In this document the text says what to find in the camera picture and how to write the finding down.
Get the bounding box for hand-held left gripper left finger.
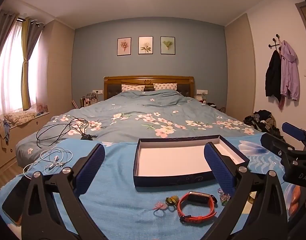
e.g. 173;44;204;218
21;144;106;240

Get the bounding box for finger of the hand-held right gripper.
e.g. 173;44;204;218
261;132;297;161
282;122;306;143

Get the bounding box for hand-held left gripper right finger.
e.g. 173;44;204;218
204;142;289;240

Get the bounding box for purple bead bracelet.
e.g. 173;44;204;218
217;187;231;205

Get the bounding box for orange smartwatch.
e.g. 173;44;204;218
177;191;218;223

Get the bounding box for dark blue cardboard box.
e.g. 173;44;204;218
133;135;250;187

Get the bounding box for person's right forearm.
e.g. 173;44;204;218
291;185;306;220

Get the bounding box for pile of dark clothes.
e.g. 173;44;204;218
243;109;285;140

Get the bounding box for blue flower print blanket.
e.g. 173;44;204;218
0;132;306;240

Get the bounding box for purple jacket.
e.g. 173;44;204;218
280;40;300;101

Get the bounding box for black jacket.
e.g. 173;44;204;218
265;50;282;103

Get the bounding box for group of nightstand toiletries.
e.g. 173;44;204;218
79;92;99;108

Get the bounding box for white nightstand items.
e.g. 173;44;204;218
195;94;209;105

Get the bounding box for blue floral duvet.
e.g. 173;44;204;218
15;90;262;165

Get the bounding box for beige wardrobe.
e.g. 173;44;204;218
224;12;256;120
44;20;76;120

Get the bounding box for black smartphone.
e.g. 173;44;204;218
1;175;33;227

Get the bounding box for cream blanket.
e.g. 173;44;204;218
5;112;38;125

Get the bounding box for patterned pillow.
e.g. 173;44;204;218
121;84;145;92
153;83;178;91

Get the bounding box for patterned cloth on bench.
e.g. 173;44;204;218
0;119;10;145

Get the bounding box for wooden bed headboard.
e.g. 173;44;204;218
104;76;195;100

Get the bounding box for white sheer curtain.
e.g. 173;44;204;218
0;20;49;115

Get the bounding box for pink framed flower picture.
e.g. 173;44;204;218
117;38;131;56

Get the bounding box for yellow green curtain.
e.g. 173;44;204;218
21;17;33;111

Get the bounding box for green framed leaf picture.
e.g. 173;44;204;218
160;36;176;55

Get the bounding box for narrow grey curtain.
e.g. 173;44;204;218
28;21;44;63

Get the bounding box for black cable bundle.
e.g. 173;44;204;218
36;116;98;148

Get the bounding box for white earphone cable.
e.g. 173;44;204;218
23;147;73;178

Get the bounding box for black wall coat rack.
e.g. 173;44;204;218
268;34;282;48

